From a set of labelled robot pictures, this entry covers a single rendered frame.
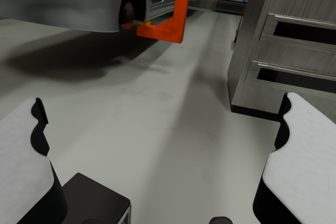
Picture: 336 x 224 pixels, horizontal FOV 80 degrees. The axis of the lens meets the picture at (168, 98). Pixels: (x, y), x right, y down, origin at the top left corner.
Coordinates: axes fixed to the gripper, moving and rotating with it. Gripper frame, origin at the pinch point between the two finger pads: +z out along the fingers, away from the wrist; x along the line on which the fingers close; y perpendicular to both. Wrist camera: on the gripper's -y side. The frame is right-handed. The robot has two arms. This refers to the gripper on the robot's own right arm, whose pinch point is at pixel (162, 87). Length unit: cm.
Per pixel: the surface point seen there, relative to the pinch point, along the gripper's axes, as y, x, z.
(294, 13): 23, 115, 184
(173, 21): 44, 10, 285
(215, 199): 129, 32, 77
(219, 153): 131, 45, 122
